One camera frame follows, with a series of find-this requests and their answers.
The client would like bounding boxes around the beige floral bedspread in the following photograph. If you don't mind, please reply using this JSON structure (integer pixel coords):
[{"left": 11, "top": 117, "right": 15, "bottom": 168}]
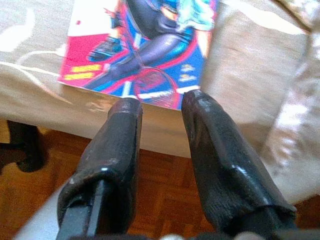
[{"left": 0, "top": 0, "right": 320, "bottom": 206}]

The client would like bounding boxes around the colourful comic magazine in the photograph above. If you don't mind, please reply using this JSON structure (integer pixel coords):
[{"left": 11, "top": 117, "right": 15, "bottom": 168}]
[{"left": 56, "top": 0, "right": 221, "bottom": 111}]

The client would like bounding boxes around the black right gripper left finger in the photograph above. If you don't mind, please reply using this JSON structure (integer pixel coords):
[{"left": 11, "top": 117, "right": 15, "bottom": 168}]
[{"left": 56, "top": 97, "right": 144, "bottom": 237}]

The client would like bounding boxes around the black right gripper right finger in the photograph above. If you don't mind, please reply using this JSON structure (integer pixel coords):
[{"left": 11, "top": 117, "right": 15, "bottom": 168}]
[{"left": 181, "top": 89, "right": 298, "bottom": 237}]

